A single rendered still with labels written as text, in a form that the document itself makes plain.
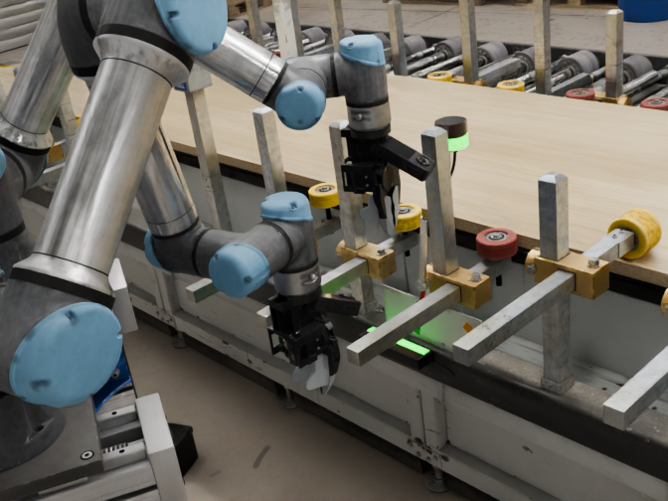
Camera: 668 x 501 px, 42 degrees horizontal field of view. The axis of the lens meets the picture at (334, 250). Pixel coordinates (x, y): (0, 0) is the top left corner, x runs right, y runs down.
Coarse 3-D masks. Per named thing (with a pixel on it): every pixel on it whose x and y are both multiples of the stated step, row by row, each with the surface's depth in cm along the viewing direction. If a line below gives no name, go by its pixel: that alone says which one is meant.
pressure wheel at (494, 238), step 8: (480, 232) 175; (488, 232) 175; (496, 232) 175; (504, 232) 174; (512, 232) 173; (480, 240) 172; (488, 240) 172; (496, 240) 172; (504, 240) 171; (512, 240) 170; (480, 248) 172; (488, 248) 170; (496, 248) 170; (504, 248) 170; (512, 248) 170; (488, 256) 171; (496, 256) 170; (504, 256) 170; (496, 280) 177
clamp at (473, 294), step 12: (432, 276) 170; (444, 276) 168; (456, 276) 167; (468, 276) 167; (480, 276) 166; (432, 288) 172; (468, 288) 164; (480, 288) 165; (468, 300) 166; (480, 300) 165
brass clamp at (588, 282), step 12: (528, 264) 151; (540, 264) 149; (552, 264) 147; (564, 264) 145; (576, 264) 145; (600, 264) 144; (540, 276) 150; (576, 276) 144; (588, 276) 142; (600, 276) 143; (576, 288) 145; (588, 288) 143; (600, 288) 144
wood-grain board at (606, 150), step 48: (240, 96) 294; (432, 96) 265; (480, 96) 258; (528, 96) 252; (192, 144) 253; (240, 144) 248; (288, 144) 242; (480, 144) 222; (528, 144) 218; (576, 144) 213; (624, 144) 209; (480, 192) 195; (528, 192) 191; (576, 192) 188; (624, 192) 185; (528, 240) 172; (576, 240) 168
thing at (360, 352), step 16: (480, 272) 170; (496, 272) 173; (448, 288) 166; (416, 304) 162; (432, 304) 161; (448, 304) 165; (400, 320) 158; (416, 320) 159; (368, 336) 154; (384, 336) 154; (400, 336) 157; (352, 352) 151; (368, 352) 152
